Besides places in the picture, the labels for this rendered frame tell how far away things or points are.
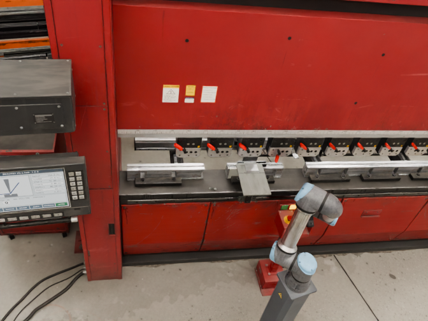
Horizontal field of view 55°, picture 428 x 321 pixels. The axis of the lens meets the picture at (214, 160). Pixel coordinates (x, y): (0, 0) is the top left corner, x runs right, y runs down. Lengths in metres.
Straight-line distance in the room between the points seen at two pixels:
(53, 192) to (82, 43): 0.67
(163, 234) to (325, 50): 1.67
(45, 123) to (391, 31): 1.75
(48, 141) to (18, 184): 0.98
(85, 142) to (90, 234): 0.81
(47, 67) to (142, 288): 1.99
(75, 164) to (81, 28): 0.56
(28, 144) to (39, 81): 1.22
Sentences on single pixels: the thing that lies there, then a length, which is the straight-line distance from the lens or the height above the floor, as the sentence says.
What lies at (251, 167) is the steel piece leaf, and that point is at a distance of 2.76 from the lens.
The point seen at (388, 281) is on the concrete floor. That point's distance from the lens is 3.87.
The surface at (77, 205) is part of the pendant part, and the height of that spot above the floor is 1.32.
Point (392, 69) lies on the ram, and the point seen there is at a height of 1.79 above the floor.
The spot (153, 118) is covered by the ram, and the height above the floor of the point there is 1.41.
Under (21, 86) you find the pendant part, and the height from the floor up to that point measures 1.95.
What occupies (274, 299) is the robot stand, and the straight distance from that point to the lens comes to 2.76.
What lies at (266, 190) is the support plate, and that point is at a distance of 2.65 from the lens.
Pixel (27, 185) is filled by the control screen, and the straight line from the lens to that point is 1.97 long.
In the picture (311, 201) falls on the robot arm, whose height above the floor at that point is 1.36.
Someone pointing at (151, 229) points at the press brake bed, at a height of 0.49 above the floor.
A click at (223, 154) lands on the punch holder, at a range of 2.63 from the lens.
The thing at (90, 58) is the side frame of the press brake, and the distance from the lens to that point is 1.92.
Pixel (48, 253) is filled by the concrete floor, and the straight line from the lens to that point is 3.53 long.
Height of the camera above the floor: 2.93
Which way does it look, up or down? 44 degrees down
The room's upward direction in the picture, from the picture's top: 11 degrees clockwise
